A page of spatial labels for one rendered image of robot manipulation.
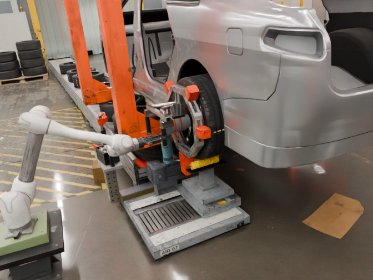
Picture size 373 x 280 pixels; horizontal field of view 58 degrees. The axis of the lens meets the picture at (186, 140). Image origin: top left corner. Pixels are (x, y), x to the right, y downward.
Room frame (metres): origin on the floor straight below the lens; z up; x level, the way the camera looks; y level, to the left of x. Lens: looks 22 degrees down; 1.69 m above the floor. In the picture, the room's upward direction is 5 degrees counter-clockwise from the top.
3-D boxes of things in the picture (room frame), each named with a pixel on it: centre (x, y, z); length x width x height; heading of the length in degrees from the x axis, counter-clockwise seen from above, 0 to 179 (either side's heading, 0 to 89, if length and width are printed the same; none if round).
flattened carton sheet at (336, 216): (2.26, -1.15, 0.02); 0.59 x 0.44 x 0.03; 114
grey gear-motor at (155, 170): (2.77, 0.17, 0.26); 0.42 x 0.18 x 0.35; 114
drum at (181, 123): (2.47, 0.08, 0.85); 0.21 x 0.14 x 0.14; 114
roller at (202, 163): (2.43, -0.13, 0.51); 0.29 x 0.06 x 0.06; 114
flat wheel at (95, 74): (7.17, 1.94, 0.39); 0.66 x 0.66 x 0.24
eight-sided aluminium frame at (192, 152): (2.50, 0.01, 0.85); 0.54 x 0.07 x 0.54; 24
